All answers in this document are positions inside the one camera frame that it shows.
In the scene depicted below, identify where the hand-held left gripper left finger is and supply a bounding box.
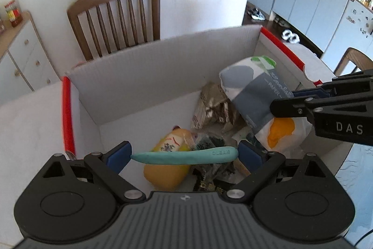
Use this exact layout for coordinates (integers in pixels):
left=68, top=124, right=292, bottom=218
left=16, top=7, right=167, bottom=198
left=37, top=140, right=146, bottom=203

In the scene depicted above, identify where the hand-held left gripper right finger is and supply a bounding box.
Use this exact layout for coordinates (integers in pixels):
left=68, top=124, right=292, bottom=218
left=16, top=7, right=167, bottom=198
left=226, top=140, right=335, bottom=203

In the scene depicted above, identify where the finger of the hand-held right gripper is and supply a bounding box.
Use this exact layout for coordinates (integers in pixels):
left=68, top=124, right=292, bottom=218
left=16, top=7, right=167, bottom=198
left=270, top=83, right=373, bottom=119
left=293, top=69, right=373, bottom=98

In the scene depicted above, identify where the black snack packet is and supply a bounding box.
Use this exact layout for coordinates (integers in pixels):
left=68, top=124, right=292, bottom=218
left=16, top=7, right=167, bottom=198
left=189, top=134, right=244, bottom=194

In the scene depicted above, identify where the yellow cat figurine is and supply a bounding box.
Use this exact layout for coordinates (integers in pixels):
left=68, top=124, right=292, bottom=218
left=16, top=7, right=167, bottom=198
left=143, top=126, right=199, bottom=191

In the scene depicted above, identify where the white patterned tissue pack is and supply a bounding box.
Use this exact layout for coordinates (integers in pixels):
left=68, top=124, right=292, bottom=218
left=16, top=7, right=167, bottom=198
left=218, top=56, right=314, bottom=156

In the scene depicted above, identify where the teal toothbrush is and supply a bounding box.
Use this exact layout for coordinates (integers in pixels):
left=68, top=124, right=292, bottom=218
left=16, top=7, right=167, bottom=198
left=130, top=147, right=239, bottom=165

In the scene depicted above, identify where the gold crinkled snack packet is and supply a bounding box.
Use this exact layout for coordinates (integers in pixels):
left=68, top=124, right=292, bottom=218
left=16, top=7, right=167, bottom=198
left=191, top=83, right=242, bottom=133

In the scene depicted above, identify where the red cardboard box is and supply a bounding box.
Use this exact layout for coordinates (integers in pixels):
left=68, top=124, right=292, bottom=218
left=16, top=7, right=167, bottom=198
left=60, top=25, right=349, bottom=194

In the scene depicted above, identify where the white blue marble desktop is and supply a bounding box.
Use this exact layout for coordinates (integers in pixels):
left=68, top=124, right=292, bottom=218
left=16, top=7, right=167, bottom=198
left=0, top=42, right=373, bottom=249

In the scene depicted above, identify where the pale blue cabinet with magnets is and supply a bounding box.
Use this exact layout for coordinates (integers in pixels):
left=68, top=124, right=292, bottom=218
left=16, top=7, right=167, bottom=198
left=321, top=0, right=373, bottom=63

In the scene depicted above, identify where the pale blue lower cabinet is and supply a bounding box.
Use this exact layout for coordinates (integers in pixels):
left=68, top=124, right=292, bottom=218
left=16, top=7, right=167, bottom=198
left=271, top=0, right=350, bottom=58

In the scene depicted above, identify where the white drawer side cabinet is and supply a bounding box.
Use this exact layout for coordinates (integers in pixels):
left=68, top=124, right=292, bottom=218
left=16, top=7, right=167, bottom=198
left=0, top=11, right=60, bottom=105

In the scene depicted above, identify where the red lid sauce jar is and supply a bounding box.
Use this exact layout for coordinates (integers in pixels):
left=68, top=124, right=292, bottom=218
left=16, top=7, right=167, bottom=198
left=4, top=0, right=23, bottom=28

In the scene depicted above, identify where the black cable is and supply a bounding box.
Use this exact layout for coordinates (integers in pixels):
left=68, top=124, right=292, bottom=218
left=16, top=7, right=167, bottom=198
left=352, top=227, right=373, bottom=249

